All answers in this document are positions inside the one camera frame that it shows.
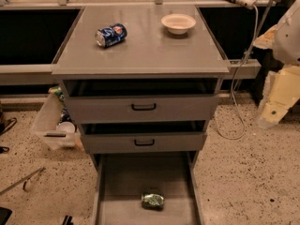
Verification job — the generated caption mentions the middle grey drawer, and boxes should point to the middle grey drawer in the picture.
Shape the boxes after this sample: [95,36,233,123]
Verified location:
[82,121,207,154]

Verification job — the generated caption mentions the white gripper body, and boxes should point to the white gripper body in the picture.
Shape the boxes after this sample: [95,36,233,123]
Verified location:
[263,65,300,113]

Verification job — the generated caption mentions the grey drawer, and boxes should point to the grey drawer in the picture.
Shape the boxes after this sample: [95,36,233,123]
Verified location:
[63,79,218,124]
[82,121,207,154]
[91,152,204,225]

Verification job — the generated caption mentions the white cup in bin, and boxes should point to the white cup in bin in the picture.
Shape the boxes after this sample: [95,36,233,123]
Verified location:
[56,122,76,133]

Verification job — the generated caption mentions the metal rod on floor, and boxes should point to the metal rod on floor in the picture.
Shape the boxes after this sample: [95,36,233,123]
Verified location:
[0,167,45,196]

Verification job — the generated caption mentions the black cable on floor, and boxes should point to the black cable on floor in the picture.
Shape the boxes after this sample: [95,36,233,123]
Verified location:
[0,116,18,155]

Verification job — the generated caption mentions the blue soda can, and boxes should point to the blue soda can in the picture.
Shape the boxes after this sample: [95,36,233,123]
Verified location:
[95,23,128,48]

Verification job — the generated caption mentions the green crushed can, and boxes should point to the green crushed can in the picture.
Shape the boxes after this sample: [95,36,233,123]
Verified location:
[142,192,164,210]

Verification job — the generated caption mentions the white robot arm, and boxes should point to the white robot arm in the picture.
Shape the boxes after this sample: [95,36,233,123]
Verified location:
[254,0,300,128]

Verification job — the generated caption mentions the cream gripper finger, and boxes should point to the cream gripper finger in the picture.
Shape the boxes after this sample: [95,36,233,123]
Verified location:
[257,103,288,128]

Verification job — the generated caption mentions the grey drawer cabinet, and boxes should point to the grey drawer cabinet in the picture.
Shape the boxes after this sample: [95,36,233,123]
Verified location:
[51,5,232,225]

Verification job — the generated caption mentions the bottom grey drawer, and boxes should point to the bottom grey drawer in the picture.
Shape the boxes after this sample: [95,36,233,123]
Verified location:
[91,152,204,225]

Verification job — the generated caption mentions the white bowl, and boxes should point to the white bowl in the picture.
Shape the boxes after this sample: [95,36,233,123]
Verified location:
[161,14,196,35]

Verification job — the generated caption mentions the clear plastic bin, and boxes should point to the clear plastic bin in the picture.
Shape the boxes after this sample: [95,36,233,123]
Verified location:
[30,93,82,150]

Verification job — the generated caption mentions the top grey drawer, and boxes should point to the top grey drawer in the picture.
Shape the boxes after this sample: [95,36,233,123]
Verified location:
[63,79,218,124]

